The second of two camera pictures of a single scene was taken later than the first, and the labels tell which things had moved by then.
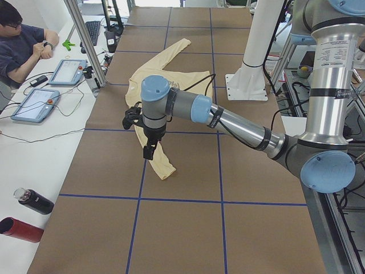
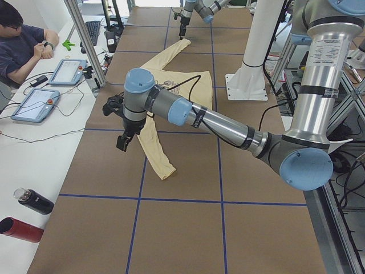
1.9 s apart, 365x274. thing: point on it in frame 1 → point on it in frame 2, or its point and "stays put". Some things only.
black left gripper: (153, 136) → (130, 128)
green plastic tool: (68, 44) stays put
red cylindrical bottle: (12, 227) stays put
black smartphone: (39, 81) stays put
